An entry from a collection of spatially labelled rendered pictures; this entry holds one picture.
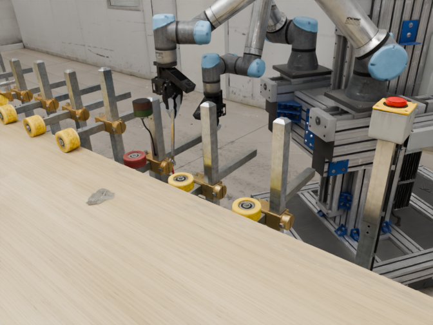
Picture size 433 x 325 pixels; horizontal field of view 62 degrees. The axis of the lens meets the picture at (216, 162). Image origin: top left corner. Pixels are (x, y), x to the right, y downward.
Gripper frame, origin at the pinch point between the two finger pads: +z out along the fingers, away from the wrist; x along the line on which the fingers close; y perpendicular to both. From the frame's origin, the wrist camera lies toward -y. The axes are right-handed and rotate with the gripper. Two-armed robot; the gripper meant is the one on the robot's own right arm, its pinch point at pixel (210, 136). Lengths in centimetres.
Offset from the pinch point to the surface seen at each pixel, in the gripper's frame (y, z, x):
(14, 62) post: -35, -29, 94
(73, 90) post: -36, -23, 44
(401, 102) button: -36, -40, -81
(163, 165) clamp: -36.1, -3.7, -8.1
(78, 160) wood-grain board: -56, -7, 14
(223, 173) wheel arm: -24.9, -1.3, -26.5
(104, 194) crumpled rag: -65, -9, -14
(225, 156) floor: 117, 83, 83
